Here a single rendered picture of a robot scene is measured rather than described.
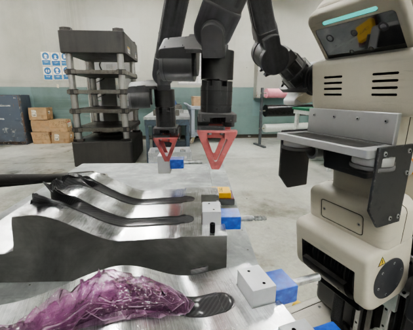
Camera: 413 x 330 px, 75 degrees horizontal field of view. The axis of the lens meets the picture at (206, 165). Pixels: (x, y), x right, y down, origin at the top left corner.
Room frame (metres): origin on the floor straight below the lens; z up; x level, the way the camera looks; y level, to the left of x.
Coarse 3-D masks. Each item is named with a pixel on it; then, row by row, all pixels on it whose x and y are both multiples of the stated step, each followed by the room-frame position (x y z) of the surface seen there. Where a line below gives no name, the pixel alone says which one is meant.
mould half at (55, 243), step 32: (64, 192) 0.53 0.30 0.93; (96, 192) 0.57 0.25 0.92; (128, 192) 0.65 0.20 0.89; (160, 192) 0.67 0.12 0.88; (192, 192) 0.65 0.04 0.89; (0, 224) 0.54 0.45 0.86; (32, 224) 0.43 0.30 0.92; (64, 224) 0.43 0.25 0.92; (96, 224) 0.46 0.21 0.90; (192, 224) 0.48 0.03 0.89; (224, 224) 0.48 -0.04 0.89; (0, 256) 0.42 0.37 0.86; (32, 256) 0.43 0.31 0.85; (64, 256) 0.43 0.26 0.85; (96, 256) 0.43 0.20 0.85; (128, 256) 0.43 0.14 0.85; (160, 256) 0.43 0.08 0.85; (192, 256) 0.43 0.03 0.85; (224, 256) 0.44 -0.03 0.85
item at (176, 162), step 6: (162, 156) 0.77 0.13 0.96; (174, 156) 0.81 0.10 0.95; (180, 156) 0.81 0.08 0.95; (162, 162) 0.77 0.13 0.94; (168, 162) 0.77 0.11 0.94; (174, 162) 0.77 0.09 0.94; (180, 162) 0.77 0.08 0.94; (186, 162) 0.79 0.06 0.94; (192, 162) 0.79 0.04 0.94; (198, 162) 0.79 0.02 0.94; (162, 168) 0.77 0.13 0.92; (168, 168) 0.77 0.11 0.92; (174, 168) 0.77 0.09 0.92; (180, 168) 0.77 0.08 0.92
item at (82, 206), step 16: (64, 176) 0.61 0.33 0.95; (80, 176) 0.62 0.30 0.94; (112, 192) 0.62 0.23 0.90; (80, 208) 0.50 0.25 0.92; (96, 208) 0.51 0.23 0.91; (112, 224) 0.48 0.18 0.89; (128, 224) 0.50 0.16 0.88; (144, 224) 0.50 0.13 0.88; (160, 224) 0.48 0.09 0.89; (176, 224) 0.48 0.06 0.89
